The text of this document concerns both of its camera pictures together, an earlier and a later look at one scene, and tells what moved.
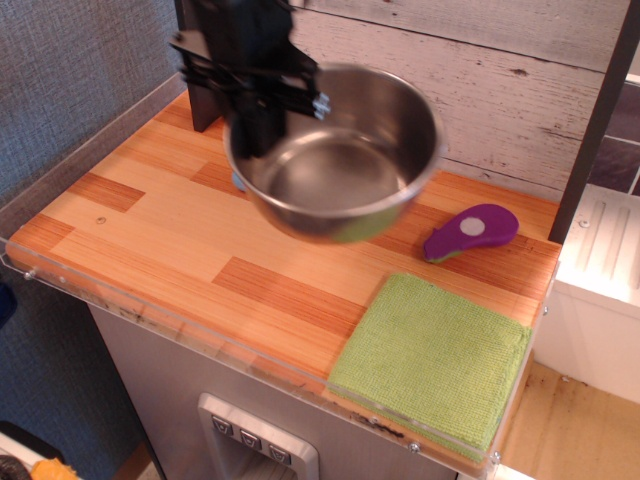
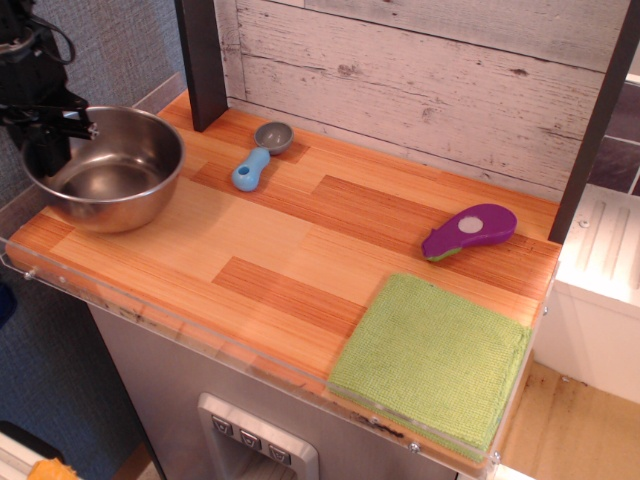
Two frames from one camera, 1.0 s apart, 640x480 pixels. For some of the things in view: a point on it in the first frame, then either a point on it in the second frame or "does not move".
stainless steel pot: x=346 y=175 to x=123 y=179
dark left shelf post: x=205 y=99 does not move
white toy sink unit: x=591 y=327 does not move
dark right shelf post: x=598 y=122 does not move
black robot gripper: x=251 y=52 to x=34 y=91
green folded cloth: x=436 y=357 does not move
